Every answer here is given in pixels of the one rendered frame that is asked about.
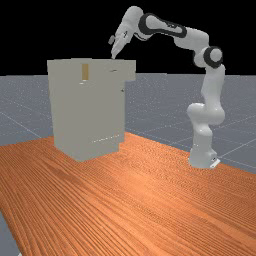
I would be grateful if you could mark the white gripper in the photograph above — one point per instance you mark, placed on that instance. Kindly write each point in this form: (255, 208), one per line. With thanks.
(121, 40)

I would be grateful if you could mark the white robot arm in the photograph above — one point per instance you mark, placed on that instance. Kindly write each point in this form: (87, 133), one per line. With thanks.
(212, 90)

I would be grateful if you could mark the pale grey cabinet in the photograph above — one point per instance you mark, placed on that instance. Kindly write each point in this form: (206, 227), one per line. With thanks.
(87, 110)

